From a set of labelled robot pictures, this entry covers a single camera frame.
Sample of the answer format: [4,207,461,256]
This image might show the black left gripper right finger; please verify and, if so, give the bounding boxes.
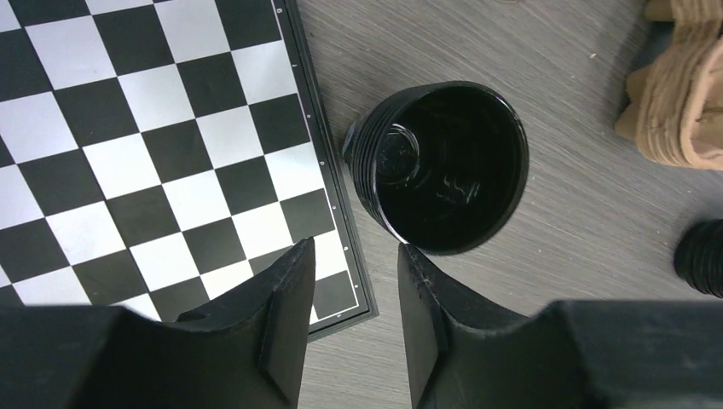
[397,245,722,408]

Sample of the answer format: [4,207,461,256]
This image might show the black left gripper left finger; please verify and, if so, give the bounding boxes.
[1,239,315,408]

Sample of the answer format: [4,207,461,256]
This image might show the stack of black cups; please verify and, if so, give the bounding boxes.
[342,81,529,256]

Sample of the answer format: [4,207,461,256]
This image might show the black white chessboard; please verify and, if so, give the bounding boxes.
[1,1,377,337]

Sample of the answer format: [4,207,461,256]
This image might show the brown cardboard cup carrier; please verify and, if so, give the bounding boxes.
[614,1,722,170]

